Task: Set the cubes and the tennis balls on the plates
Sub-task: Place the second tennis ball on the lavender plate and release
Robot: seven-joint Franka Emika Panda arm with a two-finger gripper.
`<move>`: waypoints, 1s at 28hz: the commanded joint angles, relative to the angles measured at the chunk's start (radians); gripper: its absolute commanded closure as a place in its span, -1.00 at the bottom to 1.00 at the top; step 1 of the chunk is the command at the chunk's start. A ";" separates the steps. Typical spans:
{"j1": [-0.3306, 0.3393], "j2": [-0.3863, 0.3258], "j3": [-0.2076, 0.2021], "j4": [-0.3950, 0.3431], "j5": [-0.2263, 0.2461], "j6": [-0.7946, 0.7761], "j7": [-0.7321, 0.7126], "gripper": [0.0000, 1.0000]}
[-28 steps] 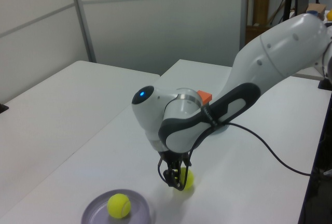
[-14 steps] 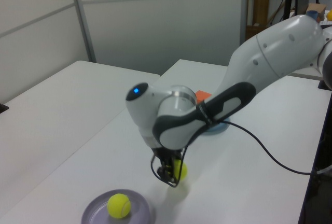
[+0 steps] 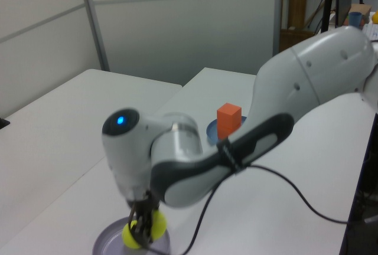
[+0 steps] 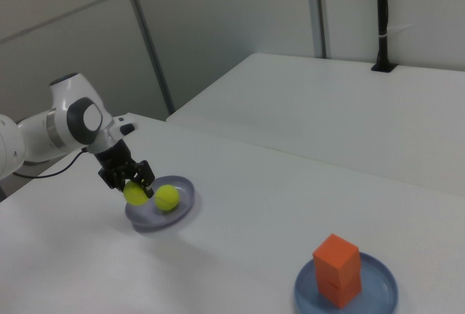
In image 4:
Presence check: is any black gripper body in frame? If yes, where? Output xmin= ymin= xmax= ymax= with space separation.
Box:
xmin=93 ymin=140 xmax=134 ymax=174

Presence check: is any yellow tennis ball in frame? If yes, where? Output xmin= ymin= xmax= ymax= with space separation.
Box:
xmin=154 ymin=184 xmax=180 ymax=212
xmin=122 ymin=182 xmax=149 ymax=207

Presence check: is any orange cube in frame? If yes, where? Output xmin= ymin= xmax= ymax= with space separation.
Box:
xmin=316 ymin=268 xmax=363 ymax=310
xmin=312 ymin=233 xmax=362 ymax=289

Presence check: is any purple plate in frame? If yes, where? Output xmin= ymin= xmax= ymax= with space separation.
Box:
xmin=124 ymin=174 xmax=196 ymax=236

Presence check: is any blue plate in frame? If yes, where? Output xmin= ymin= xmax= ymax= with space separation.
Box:
xmin=293 ymin=251 xmax=400 ymax=314

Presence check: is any black pole with clamp base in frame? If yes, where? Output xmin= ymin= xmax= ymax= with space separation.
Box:
xmin=370 ymin=0 xmax=397 ymax=73

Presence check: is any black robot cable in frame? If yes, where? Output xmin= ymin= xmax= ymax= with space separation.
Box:
xmin=14 ymin=148 xmax=88 ymax=180

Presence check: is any grey partition post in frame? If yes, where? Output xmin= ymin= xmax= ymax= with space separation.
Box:
xmin=312 ymin=0 xmax=327 ymax=59

